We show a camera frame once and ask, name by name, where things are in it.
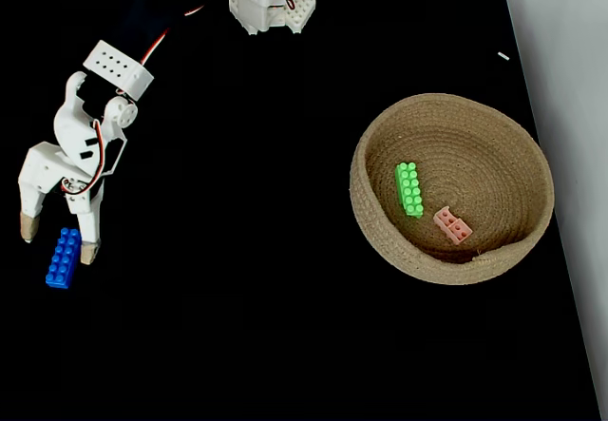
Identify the green lego block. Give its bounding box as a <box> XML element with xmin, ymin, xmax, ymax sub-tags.
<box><xmin>394</xmin><ymin>162</ymin><xmax>426</xmax><ymax>219</ymax></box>

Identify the woven rope basket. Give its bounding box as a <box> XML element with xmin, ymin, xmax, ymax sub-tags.
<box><xmin>349</xmin><ymin>92</ymin><xmax>556</xmax><ymax>286</ymax></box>

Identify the blue lego block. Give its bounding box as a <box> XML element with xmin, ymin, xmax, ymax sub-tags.
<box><xmin>45</xmin><ymin>227</ymin><xmax>84</xmax><ymax>290</ymax></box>

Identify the red white black servo cable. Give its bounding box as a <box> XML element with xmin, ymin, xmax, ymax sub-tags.
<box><xmin>60</xmin><ymin>119</ymin><xmax>106</xmax><ymax>197</ymax></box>

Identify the pink lego block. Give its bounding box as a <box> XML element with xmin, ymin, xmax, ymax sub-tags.
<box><xmin>432</xmin><ymin>205</ymin><xmax>474</xmax><ymax>246</ymax></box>

